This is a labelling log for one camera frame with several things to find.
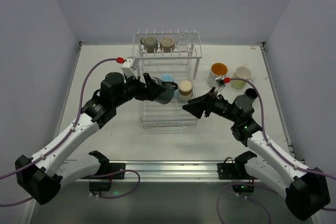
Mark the dark grey mug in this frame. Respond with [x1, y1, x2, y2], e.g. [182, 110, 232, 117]
[152, 77, 178, 105]

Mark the light blue mug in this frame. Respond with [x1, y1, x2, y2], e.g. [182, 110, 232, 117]
[161, 73, 174, 82]

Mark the floral white mug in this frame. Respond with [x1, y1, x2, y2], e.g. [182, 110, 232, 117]
[207, 62, 228, 88]

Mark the dark blue glazed cup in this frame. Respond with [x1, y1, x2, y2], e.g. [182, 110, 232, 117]
[244, 88, 258, 101]

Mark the light green mug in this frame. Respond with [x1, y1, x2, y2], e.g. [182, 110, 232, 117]
[230, 64, 253, 89]

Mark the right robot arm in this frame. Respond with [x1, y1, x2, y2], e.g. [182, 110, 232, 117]
[182, 89, 330, 221]

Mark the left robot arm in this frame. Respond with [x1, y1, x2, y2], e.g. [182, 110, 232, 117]
[15, 72, 166, 205]

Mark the brown and cream cup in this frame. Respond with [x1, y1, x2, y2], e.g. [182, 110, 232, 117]
[178, 80, 193, 101]

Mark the olive green cup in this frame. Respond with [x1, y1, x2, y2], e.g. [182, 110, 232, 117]
[140, 36, 158, 54]

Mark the brown speckled cup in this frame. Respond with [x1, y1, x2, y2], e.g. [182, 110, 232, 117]
[160, 36, 175, 53]

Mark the clear glass cup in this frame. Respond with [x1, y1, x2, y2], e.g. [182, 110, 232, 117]
[176, 31, 188, 52]

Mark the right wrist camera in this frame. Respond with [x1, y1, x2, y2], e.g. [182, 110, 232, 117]
[215, 76, 226, 96]

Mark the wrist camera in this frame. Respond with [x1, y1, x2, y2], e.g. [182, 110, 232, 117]
[215, 76, 226, 96]
[121, 57, 140, 78]

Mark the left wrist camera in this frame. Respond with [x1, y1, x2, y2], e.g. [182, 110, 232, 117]
[121, 57, 140, 78]

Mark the white wire dish rack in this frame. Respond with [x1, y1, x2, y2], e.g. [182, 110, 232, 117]
[133, 30, 202, 129]

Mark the aluminium mounting rail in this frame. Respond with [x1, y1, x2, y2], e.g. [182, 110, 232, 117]
[34, 159, 310, 183]

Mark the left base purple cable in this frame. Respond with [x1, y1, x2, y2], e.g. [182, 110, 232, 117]
[89, 170, 141, 199]

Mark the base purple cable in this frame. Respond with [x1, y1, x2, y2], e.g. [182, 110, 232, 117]
[215, 182, 272, 224]
[89, 170, 141, 199]

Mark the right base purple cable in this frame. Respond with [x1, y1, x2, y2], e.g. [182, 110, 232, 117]
[215, 182, 272, 224]

